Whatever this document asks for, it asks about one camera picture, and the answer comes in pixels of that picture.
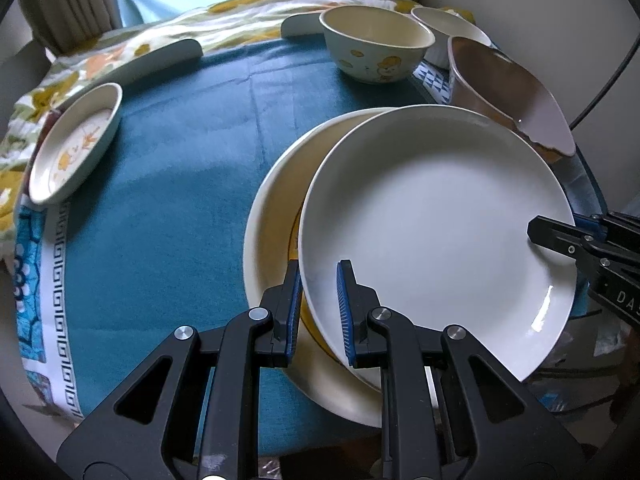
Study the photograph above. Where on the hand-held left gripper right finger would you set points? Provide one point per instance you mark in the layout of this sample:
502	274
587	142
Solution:
345	310

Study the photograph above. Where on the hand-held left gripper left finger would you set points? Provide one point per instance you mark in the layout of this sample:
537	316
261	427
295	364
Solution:
292	312

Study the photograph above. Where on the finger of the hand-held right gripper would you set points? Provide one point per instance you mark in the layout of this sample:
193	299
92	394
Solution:
552	235
617	225

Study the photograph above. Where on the cream plate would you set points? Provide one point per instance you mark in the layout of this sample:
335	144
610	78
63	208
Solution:
272	220

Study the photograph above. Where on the white plate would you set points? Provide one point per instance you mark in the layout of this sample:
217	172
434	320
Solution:
440	220

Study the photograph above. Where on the brown bowl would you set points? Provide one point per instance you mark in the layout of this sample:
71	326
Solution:
505	90

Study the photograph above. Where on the white bowl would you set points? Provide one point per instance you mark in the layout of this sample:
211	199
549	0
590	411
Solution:
440	22

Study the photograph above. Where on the cream bowl with yellow print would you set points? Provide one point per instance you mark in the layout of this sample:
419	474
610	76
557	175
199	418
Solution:
372	42

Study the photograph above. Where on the small plate with yellow print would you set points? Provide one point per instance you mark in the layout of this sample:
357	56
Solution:
75	145

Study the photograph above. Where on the clear plastic bag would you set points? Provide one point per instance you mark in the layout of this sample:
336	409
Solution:
580	360

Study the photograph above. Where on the teal patterned tablecloth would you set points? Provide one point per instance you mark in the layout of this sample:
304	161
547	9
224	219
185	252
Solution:
175	210

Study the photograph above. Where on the grey table edge guard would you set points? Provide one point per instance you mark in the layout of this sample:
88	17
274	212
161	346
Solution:
160	60
300	25

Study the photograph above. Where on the floral blanket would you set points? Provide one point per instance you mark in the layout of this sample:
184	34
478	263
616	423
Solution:
75	70

